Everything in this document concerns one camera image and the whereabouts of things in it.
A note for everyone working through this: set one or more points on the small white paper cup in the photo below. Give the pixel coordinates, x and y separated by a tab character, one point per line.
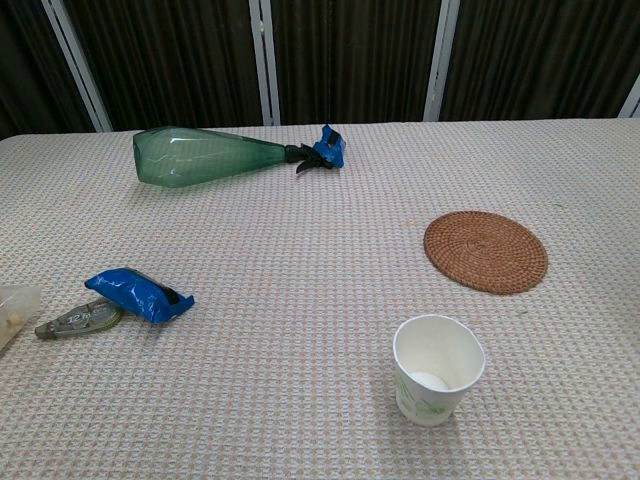
428	350

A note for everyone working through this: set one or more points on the round woven rattan coaster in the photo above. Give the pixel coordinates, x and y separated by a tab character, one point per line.
486	252

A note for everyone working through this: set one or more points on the checked woven tablecloth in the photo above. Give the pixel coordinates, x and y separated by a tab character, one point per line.
280	280

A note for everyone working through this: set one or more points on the green plastic spray bottle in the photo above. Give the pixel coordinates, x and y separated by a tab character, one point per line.
200	155

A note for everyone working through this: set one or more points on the blue snack packet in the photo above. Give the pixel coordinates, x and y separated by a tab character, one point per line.
135	295

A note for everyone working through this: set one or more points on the grey correction tape dispenser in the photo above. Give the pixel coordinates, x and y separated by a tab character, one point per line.
75	322

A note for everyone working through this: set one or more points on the clear plastic snack bag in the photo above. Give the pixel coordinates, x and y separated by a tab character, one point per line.
12	312

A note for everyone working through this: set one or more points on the white partition frame post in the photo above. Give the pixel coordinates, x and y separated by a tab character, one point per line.
440	60
80	62
631	100
265	60

